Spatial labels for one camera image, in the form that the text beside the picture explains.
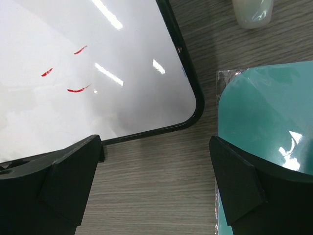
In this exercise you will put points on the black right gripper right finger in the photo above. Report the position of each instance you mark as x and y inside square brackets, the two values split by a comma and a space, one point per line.
[258, 196]

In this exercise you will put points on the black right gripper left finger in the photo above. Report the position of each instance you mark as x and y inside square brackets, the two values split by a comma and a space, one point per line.
[47, 194]

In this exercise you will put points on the white dry-erase board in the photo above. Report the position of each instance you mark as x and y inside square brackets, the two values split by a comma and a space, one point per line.
[69, 69]

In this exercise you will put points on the white mug orange inside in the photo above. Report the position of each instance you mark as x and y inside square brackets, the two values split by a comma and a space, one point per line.
[251, 14]

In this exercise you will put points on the teal plastic mat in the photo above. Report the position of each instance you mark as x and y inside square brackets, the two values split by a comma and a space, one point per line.
[268, 112]

